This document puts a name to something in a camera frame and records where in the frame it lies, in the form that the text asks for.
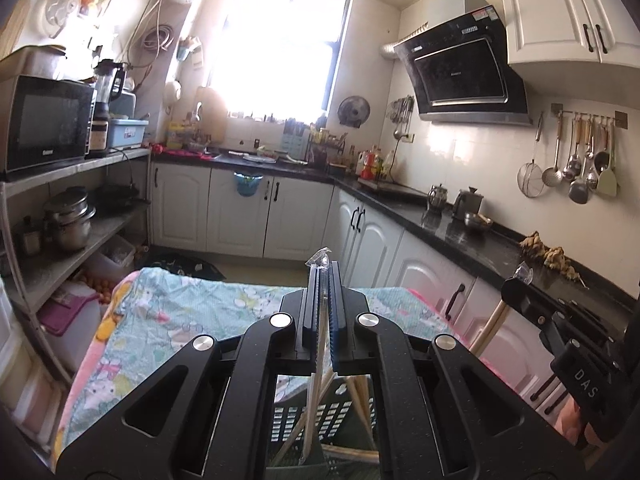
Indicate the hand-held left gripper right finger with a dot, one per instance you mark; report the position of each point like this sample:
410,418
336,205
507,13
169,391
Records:
336,330

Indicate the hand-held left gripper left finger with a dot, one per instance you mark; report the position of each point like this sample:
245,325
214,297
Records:
310,320

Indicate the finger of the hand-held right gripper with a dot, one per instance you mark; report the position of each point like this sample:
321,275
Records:
522,300

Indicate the bamboo chopstick pair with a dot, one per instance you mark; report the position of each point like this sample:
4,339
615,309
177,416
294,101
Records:
310,420
492,322

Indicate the green plastic utensil holder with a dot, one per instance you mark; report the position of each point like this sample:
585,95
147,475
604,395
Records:
330,417

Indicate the bunch of bamboo chopsticks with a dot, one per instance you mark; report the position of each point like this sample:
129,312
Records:
350,454

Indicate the small hanging utensils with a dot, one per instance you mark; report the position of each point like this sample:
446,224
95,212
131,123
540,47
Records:
400,112

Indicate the person's right hand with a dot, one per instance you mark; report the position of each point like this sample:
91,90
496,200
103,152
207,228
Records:
567,422

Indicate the dried ginger roots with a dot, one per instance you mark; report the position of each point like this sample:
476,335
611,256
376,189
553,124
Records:
550,257

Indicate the steel bowl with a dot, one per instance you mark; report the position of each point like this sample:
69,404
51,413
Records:
477,222

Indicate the black kitchen countertop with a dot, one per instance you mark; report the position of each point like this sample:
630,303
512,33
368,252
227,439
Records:
450,240

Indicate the white base cabinets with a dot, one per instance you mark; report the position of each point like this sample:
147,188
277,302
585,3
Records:
300,220

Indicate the steel kettles on counter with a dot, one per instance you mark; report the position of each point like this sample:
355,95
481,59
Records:
467,204

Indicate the cartoon cat printed tablecloth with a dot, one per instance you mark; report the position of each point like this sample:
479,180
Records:
200,305

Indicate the steel slotted ladle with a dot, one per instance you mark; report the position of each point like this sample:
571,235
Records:
552,176

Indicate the steel kettle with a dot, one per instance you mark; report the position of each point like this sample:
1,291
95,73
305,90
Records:
437,197

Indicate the black bag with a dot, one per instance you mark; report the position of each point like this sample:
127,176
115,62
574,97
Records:
185,266

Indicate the steel spoon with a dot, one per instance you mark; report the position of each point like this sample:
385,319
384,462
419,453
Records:
571,165

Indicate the pale green spatula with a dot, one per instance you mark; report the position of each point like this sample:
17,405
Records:
608,182

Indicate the blue hanging bin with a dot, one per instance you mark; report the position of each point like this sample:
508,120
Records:
247,186

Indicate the black spoon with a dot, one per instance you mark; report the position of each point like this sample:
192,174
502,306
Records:
601,160

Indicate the red condiment bottle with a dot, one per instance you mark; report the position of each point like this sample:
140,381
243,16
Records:
369,165

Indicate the black dish rack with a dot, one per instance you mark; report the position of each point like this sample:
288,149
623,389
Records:
327,147

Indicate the teal knife block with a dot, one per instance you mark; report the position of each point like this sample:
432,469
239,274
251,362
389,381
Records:
295,136

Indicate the white plastic container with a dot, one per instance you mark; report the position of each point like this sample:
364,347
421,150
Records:
110,260

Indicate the red dishcloth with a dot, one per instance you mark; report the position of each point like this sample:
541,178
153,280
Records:
175,151

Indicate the black frying pan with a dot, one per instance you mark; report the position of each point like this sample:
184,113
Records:
120,196

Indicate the wooden cutting board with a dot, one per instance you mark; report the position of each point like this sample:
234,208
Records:
212,115

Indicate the black range hood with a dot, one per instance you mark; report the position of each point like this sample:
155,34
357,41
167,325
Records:
460,75

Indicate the pink storage box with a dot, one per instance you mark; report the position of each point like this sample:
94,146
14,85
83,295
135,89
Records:
65,312

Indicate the stacked steel cooking pots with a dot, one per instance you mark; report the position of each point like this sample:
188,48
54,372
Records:
70,220

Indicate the blue plastic box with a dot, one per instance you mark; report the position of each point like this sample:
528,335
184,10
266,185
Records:
127,132

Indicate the white hanging bowl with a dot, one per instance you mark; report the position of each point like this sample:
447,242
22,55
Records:
173,92

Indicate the kitchen window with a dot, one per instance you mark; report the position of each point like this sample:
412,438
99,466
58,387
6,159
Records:
280,45

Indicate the metal shelf rack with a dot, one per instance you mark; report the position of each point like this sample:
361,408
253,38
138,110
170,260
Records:
75,162

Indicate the grey small appliance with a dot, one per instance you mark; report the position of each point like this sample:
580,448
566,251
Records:
123,104

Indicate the white upper cabinet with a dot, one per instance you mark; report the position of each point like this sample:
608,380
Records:
565,5

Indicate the black blender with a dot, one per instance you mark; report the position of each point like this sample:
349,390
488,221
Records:
107,82

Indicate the black microwave oven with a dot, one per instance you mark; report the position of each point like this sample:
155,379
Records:
45,125

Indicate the metal tray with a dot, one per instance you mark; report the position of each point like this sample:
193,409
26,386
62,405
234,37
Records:
30,62

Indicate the white plastic cover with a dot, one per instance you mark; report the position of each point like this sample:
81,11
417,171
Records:
65,10

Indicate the wall socket with plug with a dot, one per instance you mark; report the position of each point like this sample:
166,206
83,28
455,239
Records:
408,138

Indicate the metal utensil rail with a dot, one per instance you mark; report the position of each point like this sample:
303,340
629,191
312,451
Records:
590,114

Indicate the small wall fan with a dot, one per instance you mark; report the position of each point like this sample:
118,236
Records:
354,111

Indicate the wall-mounted utensil cup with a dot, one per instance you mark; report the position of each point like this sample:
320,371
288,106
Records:
189,51

